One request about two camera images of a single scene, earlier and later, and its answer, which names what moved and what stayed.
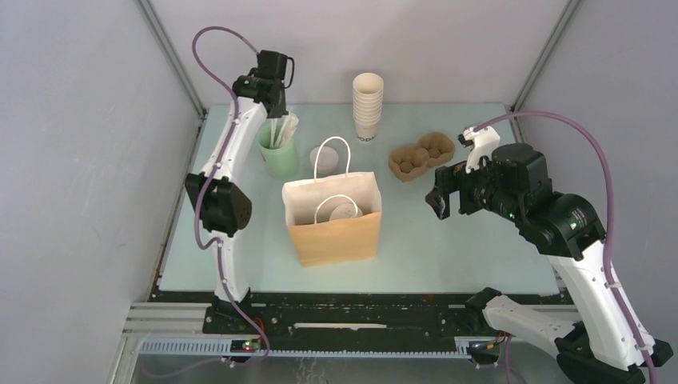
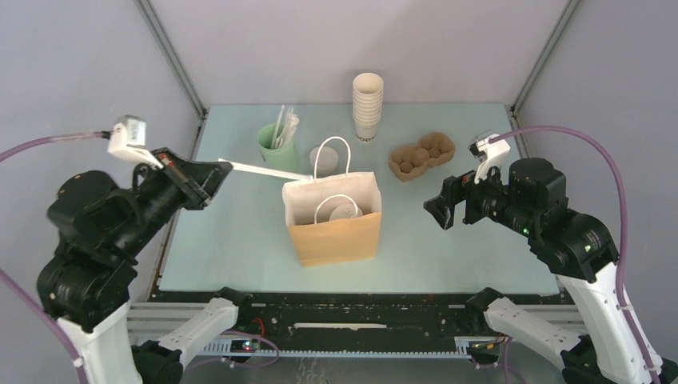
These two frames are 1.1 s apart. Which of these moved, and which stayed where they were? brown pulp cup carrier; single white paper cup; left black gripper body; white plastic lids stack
Moved: left black gripper body
Stayed: brown pulp cup carrier; single white paper cup; white plastic lids stack
